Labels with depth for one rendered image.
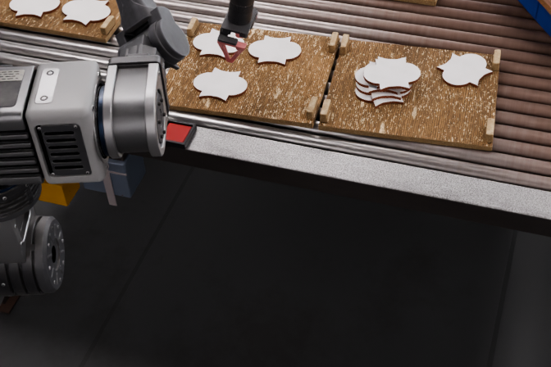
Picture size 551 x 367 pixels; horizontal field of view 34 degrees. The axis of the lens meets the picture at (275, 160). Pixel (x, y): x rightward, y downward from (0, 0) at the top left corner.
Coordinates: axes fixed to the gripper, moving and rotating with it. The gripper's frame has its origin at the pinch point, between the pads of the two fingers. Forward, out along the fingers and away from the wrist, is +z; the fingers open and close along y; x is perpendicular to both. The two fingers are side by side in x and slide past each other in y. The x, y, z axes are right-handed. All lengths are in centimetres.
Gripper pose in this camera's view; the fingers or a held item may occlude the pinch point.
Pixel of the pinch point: (234, 47)
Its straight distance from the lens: 221.6
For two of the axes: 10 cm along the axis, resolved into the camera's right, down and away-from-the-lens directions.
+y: 2.1, -7.0, 6.8
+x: -9.7, -2.6, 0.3
